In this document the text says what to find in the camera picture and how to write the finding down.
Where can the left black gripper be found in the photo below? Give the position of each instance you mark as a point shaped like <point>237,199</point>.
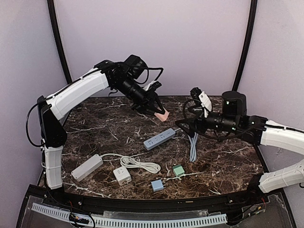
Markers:
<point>147,102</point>

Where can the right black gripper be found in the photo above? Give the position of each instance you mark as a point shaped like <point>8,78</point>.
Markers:
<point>188,121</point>

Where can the pink plug adapter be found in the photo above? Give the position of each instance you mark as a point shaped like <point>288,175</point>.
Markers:
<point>162,117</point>

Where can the blue-grey power strip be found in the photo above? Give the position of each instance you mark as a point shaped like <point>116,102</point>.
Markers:
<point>159,139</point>

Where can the green plug adapter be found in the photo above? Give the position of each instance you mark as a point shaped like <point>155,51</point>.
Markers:
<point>178,170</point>

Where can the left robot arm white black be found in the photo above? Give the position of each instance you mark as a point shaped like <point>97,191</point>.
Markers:
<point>119,76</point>

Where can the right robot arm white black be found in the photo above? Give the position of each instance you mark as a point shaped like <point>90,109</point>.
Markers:
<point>255,130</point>

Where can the blue plug adapter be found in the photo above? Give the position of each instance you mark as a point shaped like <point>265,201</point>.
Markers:
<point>157,185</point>

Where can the white cube socket adapter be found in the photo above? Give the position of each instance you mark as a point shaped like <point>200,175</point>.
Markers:
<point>122,175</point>

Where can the white power strip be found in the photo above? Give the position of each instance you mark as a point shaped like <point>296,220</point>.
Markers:
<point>87,167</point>

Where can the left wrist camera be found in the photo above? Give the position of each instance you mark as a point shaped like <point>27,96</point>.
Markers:
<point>134,66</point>

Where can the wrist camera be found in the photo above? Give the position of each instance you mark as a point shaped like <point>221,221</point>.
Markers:
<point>134,66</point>
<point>234,103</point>

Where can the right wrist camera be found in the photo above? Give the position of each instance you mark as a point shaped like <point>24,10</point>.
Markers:
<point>234,103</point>

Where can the left black frame post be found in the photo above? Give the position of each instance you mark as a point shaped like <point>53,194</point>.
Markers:
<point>58,42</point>

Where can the black frame post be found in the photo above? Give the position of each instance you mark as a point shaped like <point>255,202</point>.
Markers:
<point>246,44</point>
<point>58,42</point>

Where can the black front frame rail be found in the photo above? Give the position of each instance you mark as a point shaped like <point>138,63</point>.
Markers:
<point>226,202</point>

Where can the right black frame post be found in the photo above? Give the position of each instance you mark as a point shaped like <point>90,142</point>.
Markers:
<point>246,44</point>

